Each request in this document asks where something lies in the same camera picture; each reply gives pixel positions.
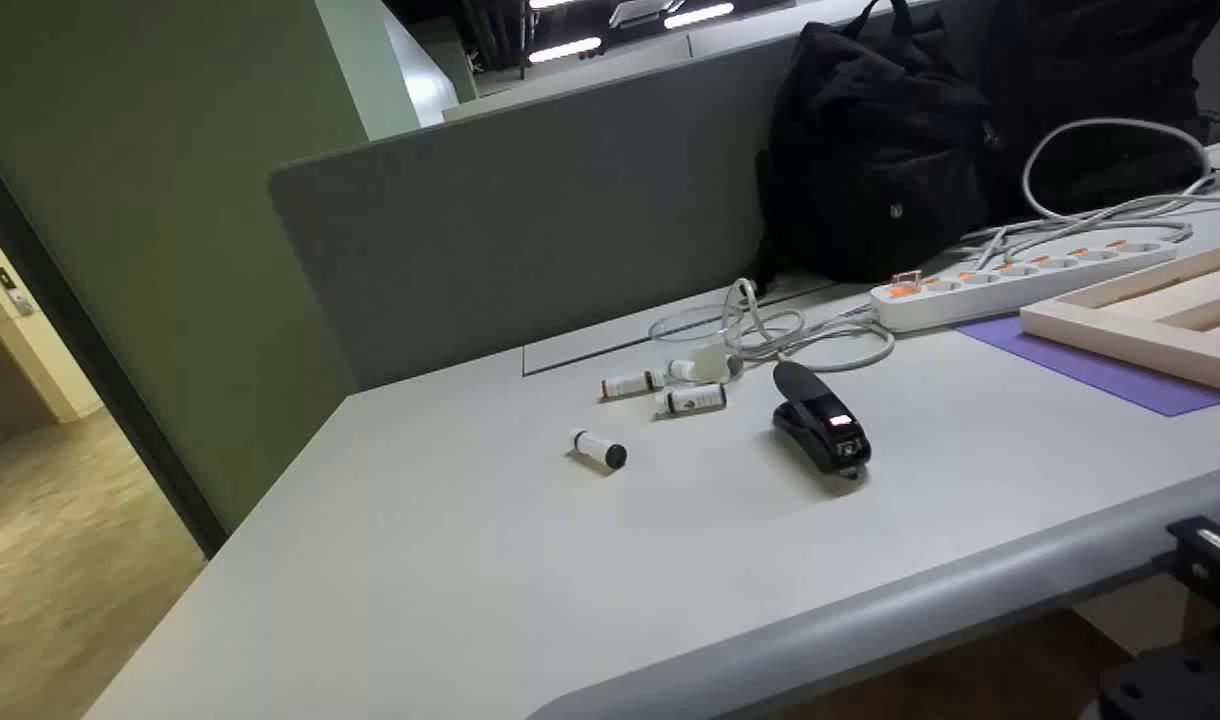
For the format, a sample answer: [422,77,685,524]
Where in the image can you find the white power strip orange switches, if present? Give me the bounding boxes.
[869,216,1197,334]

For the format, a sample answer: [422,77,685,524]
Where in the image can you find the white cylinder black cap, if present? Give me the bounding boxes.
[597,368,663,403]
[660,378,731,419]
[566,425,631,476]

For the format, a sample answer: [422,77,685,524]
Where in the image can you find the white plug adapter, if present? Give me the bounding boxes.
[663,340,738,389]

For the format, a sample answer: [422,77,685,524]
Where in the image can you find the grey desk divider panel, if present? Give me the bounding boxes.
[269,37,825,391]

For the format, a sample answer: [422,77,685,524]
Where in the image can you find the black stapler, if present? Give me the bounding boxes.
[769,356,877,485]

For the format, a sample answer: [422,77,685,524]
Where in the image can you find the black backpack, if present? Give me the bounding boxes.
[753,0,1009,290]

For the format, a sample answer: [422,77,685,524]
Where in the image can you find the fluorescent light tube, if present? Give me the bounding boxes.
[660,0,740,37]

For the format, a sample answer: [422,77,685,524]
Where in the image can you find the purple mat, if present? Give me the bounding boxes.
[955,311,1220,419]

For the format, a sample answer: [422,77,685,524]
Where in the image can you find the black chair backrest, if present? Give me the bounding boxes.
[983,0,1220,225]

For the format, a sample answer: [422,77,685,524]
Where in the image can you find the white adapter cable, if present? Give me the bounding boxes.
[643,277,902,378]

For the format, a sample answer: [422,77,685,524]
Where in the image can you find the white power strip cable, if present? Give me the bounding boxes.
[961,116,1220,277]

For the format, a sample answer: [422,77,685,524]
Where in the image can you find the dark door frame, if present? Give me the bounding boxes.
[0,130,234,559]

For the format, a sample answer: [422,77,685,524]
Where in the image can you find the light wooden frame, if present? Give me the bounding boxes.
[1021,236,1220,397]

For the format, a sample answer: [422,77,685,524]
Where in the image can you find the wall light switch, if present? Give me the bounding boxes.
[0,265,35,319]

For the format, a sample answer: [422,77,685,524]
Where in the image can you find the black metal clamp mount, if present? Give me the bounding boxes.
[1091,515,1220,720]

